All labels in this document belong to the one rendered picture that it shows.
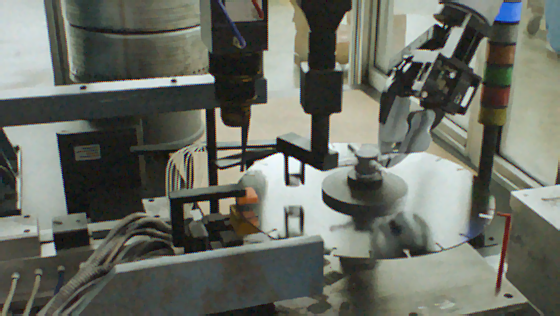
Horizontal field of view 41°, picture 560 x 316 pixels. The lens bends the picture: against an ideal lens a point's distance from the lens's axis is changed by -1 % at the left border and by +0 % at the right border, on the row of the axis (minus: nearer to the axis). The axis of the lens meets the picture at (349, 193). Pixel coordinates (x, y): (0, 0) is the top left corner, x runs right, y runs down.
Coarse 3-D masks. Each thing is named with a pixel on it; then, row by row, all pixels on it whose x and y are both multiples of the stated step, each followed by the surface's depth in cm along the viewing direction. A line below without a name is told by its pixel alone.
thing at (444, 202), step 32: (416, 160) 105; (448, 160) 105; (256, 192) 94; (288, 192) 94; (320, 192) 94; (416, 192) 95; (448, 192) 96; (480, 192) 96; (256, 224) 86; (288, 224) 86; (320, 224) 87; (352, 224) 87; (384, 224) 87; (416, 224) 88; (448, 224) 88; (480, 224) 88; (352, 256) 80; (384, 256) 81; (416, 256) 81
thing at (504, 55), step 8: (488, 48) 109; (496, 48) 108; (504, 48) 108; (512, 48) 108; (488, 56) 110; (496, 56) 109; (504, 56) 109; (512, 56) 109; (496, 64) 109; (504, 64) 109; (512, 64) 110
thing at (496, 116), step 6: (480, 108) 114; (486, 108) 112; (492, 108) 112; (498, 108) 112; (504, 108) 112; (480, 114) 114; (486, 114) 113; (492, 114) 112; (498, 114) 112; (504, 114) 113; (480, 120) 114; (486, 120) 113; (492, 120) 113; (498, 120) 113; (504, 120) 114
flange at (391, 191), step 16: (336, 176) 96; (352, 176) 93; (336, 192) 92; (352, 192) 92; (368, 192) 92; (384, 192) 93; (400, 192) 93; (352, 208) 90; (368, 208) 90; (384, 208) 91
